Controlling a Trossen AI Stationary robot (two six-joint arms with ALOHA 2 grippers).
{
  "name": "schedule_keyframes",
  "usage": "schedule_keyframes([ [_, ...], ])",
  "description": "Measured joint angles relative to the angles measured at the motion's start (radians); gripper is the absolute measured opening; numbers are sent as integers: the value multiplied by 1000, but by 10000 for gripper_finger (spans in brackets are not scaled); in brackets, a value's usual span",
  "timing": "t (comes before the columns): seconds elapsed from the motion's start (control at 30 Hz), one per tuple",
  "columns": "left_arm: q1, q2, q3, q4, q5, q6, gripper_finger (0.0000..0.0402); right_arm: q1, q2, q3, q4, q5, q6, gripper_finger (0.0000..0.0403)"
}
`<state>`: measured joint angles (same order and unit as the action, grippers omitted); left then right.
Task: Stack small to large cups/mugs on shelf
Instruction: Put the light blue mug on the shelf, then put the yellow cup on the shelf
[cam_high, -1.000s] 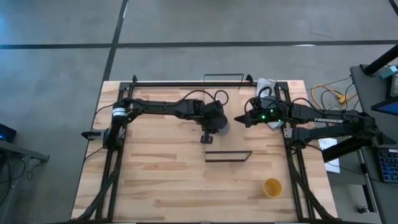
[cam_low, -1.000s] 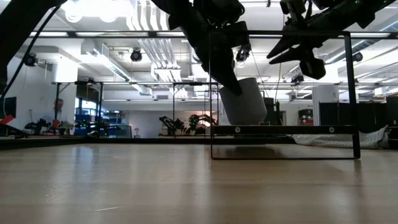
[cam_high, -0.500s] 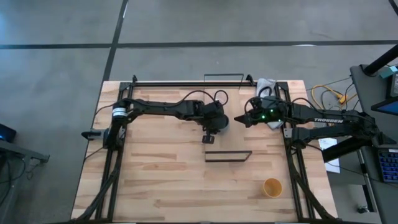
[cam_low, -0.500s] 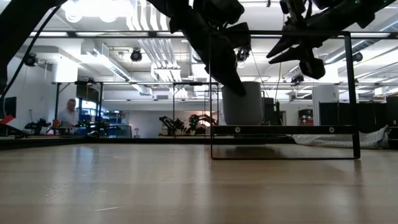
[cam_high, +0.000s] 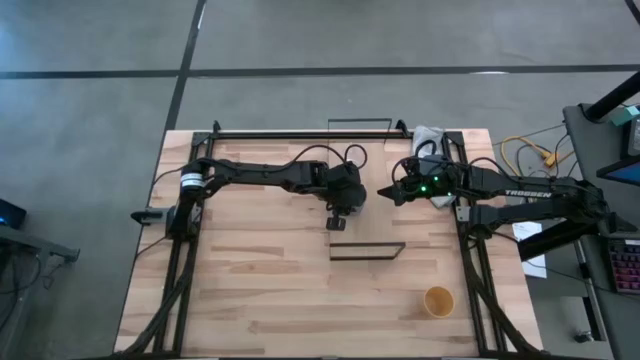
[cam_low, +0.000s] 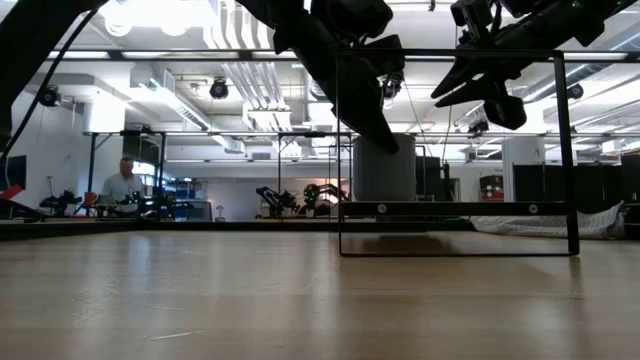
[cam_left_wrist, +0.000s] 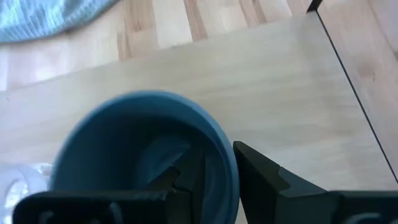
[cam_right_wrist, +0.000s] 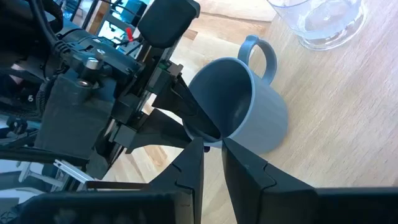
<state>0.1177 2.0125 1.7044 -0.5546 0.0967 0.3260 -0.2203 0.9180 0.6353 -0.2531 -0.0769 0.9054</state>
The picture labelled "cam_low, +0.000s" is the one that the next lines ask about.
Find red flat object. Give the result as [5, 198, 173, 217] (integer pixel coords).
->
[0, 183, 25, 202]

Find black station frame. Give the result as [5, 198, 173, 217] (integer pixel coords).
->
[82, 129, 169, 219]
[276, 130, 354, 202]

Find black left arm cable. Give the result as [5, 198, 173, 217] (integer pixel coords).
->
[0, 7, 99, 164]

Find white ceiling duct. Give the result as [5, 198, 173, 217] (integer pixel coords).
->
[130, 67, 246, 154]

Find person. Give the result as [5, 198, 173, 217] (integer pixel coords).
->
[98, 155, 147, 217]

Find white cloth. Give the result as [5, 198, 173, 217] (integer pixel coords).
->
[468, 200, 627, 240]

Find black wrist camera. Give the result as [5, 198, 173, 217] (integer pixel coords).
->
[382, 72, 405, 100]
[483, 94, 528, 132]

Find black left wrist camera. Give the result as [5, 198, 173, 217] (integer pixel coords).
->
[382, 72, 405, 100]

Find red tool cabinet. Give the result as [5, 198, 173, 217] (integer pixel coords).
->
[479, 174, 505, 202]

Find black wall monitor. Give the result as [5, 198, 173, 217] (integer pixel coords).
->
[0, 154, 27, 192]

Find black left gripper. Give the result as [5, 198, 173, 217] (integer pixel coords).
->
[235, 0, 407, 155]

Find grey ribbed mug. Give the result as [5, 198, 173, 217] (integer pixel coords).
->
[352, 132, 418, 203]

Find black cabinet row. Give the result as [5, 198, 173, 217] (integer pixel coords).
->
[512, 152, 640, 214]

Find black table rig frame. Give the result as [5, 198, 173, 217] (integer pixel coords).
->
[0, 217, 476, 242]

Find wooden shelf black metal frame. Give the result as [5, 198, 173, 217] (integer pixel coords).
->
[335, 48, 581, 258]

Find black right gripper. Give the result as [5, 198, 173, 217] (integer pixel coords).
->
[430, 0, 576, 109]

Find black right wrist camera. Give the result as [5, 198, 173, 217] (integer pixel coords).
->
[483, 94, 528, 132]

